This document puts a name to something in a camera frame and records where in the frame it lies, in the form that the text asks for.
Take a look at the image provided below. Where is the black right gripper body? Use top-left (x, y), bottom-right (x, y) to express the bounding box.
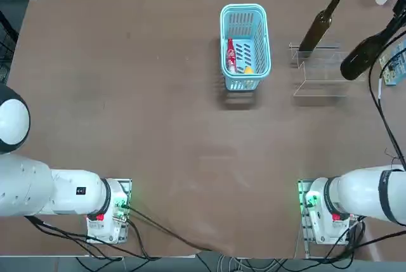
top-left (392, 0), bottom-right (406, 16)

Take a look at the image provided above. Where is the dark slope-shouldered wine bottle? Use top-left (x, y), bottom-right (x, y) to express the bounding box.
top-left (339, 15), bottom-right (406, 81)

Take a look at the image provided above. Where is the brown straight-shouldered wine bottle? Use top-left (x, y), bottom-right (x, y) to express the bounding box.
top-left (298, 0), bottom-right (342, 53)

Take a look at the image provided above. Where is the clear acrylic stepped shelf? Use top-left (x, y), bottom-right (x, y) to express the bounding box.
top-left (289, 42), bottom-right (366, 98)

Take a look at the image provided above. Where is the blue printed paper gift bag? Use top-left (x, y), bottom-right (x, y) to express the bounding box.
top-left (379, 39), bottom-right (406, 86)

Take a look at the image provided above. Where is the light blue plastic basket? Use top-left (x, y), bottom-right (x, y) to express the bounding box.
top-left (219, 3), bottom-right (272, 91)

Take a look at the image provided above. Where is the red cola bottle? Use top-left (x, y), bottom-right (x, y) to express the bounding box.
top-left (226, 38), bottom-right (237, 72)

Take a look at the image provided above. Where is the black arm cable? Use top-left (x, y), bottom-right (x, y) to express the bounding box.
top-left (367, 15), bottom-right (406, 171)

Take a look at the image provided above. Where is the black base cable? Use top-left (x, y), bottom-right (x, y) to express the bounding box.
top-left (126, 205), bottom-right (214, 252)

